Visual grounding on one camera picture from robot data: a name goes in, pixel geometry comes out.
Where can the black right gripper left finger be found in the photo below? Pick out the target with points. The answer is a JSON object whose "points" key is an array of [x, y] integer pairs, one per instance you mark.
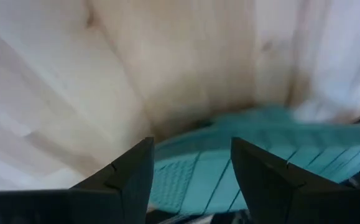
{"points": [[74, 208]]}

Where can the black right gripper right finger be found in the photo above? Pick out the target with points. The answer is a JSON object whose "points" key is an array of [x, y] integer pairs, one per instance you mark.
{"points": [[291, 202]]}

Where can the green rubber slide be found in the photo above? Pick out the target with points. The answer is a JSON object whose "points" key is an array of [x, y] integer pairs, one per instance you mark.
{"points": [[204, 180]]}

